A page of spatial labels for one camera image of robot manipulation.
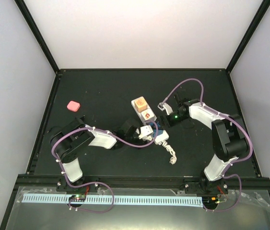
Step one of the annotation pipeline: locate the light blue slotted cable duct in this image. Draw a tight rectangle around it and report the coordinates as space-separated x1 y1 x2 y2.
22 194 203 207

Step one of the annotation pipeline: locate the white power strip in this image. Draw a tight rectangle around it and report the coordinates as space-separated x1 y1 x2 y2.
131 97 169 147

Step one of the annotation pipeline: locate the white tiger cube socket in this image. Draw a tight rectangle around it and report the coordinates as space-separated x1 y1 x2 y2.
141 108 155 121

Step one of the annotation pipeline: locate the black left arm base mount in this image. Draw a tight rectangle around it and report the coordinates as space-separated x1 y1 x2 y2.
56 176 100 194

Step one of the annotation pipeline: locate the small green circuit board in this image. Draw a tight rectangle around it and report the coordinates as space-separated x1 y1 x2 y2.
69 195 86 202

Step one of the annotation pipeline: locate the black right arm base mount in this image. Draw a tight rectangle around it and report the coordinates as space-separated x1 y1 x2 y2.
182 177 228 196

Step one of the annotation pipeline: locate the pink plug adapter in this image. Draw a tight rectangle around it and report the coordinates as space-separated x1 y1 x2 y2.
67 101 81 112

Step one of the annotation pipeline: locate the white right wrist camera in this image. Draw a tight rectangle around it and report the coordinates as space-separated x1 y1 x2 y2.
157 102 173 115

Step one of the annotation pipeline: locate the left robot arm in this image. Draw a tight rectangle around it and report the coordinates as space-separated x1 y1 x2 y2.
49 117 159 191

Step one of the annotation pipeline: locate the white plug adapter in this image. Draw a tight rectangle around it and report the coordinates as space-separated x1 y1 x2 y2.
142 135 154 141

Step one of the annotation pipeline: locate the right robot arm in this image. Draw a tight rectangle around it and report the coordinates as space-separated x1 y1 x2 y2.
158 94 253 194

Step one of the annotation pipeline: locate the white coiled power cord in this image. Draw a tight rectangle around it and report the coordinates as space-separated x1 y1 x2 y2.
161 140 177 165

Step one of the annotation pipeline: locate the beige dragon cube socket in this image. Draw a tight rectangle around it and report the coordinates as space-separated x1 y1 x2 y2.
134 97 148 113

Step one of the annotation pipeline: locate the blue cube socket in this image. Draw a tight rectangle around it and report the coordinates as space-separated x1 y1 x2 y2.
148 121 164 131

